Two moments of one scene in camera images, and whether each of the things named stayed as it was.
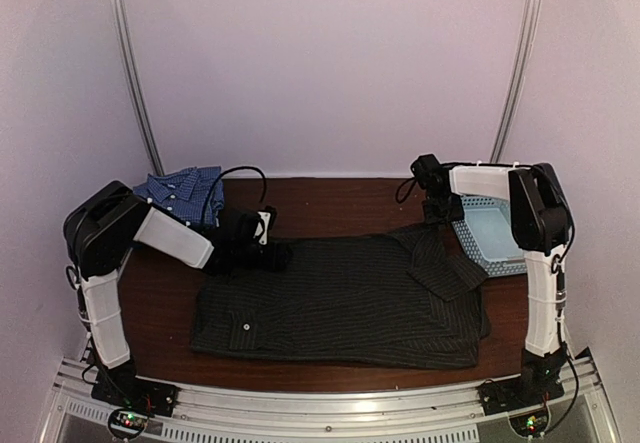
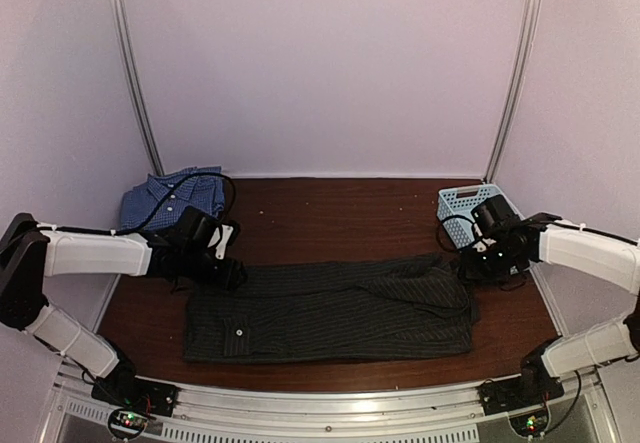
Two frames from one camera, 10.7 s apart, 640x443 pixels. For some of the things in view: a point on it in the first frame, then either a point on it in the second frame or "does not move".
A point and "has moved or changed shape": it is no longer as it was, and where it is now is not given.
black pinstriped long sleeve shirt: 394,300 has moved or changed shape
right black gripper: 436,220 → 469,270
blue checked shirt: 185,192 does not move
